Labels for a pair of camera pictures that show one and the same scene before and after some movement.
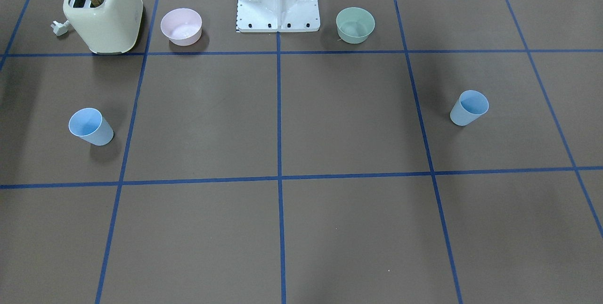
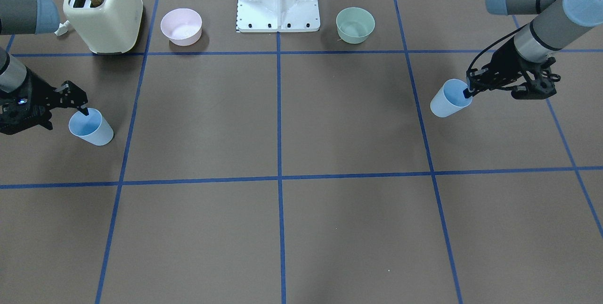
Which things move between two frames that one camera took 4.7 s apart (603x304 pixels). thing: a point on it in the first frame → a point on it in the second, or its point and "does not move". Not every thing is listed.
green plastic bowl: x=354 y=25 does not move
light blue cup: x=88 y=125 does not move
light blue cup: x=470 y=105 → x=450 y=98
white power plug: x=60 y=29 does not move
